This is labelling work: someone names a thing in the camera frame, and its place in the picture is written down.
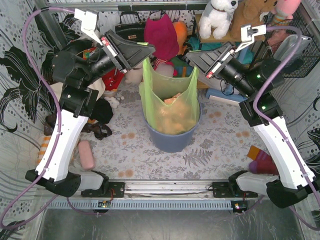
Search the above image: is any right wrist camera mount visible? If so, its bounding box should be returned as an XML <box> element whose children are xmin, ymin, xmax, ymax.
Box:
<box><xmin>235</xmin><ymin>24</ymin><xmax>267</xmax><ymax>53</ymax></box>

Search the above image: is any brown plush dog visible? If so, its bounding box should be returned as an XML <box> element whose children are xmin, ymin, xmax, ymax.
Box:
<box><xmin>230</xmin><ymin>0</ymin><xmax>278</xmax><ymax>41</ymax></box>

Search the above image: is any green plastic trash bag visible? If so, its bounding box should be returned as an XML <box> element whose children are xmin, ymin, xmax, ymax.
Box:
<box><xmin>139</xmin><ymin>58</ymin><xmax>200</xmax><ymax>135</ymax></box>

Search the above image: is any white husky plush dog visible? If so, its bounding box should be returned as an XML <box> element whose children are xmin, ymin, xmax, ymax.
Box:
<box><xmin>198</xmin><ymin>0</ymin><xmax>239</xmax><ymax>40</ymax></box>

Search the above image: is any pink plush toy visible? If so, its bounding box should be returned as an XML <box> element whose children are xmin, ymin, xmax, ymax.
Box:
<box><xmin>271</xmin><ymin>0</ymin><xmax>301</xmax><ymax>26</ymax></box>

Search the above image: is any orange checkered cloth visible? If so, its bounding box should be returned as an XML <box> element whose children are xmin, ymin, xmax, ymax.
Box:
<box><xmin>36</xmin><ymin>136</ymin><xmax>51</xmax><ymax>165</ymax></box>

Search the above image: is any silver pouch in basket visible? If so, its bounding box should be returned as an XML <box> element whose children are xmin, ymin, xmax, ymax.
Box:
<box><xmin>273</xmin><ymin>34</ymin><xmax>312</xmax><ymax>62</ymax></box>

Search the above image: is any striped red purple sock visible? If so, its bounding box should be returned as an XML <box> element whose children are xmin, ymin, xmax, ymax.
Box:
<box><xmin>247</xmin><ymin>145</ymin><xmax>279</xmax><ymax>175</ymax></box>

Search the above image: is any crumpled brown paper trash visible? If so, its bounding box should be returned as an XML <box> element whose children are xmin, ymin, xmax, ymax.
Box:
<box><xmin>164</xmin><ymin>92</ymin><xmax>181</xmax><ymax>105</ymax></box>

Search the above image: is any blue trash bin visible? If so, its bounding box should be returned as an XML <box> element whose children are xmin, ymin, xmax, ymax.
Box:
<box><xmin>143</xmin><ymin>101</ymin><xmax>202</xmax><ymax>153</ymax></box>

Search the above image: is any black wire basket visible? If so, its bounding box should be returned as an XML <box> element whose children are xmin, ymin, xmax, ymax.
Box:
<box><xmin>266</xmin><ymin>11</ymin><xmax>320</xmax><ymax>78</ymax></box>

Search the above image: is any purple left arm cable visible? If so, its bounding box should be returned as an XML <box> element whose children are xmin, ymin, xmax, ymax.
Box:
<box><xmin>0</xmin><ymin>6</ymin><xmax>101</xmax><ymax>230</ymax></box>

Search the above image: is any magenta cloth bag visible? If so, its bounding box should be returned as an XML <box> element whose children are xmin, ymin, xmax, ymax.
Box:
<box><xmin>144</xmin><ymin>14</ymin><xmax>179</xmax><ymax>60</ymax></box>

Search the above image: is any orange plush toy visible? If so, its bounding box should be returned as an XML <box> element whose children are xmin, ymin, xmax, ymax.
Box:
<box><xmin>173</xmin><ymin>21</ymin><xmax>188</xmax><ymax>55</ymax></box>

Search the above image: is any pink pencil case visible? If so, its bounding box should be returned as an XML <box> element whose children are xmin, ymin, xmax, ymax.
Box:
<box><xmin>78</xmin><ymin>140</ymin><xmax>95</xmax><ymax>171</ymax></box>

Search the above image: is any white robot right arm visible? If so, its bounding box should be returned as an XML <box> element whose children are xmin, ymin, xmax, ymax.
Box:
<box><xmin>186</xmin><ymin>42</ymin><xmax>320</xmax><ymax>209</ymax></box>

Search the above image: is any black leather handbag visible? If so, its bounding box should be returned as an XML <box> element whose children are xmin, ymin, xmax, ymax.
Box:
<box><xmin>115</xmin><ymin>11</ymin><xmax>146</xmax><ymax>43</ymax></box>

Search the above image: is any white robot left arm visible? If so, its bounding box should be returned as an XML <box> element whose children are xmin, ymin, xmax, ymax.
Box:
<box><xmin>25</xmin><ymin>30</ymin><xmax>156</xmax><ymax>198</ymax></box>

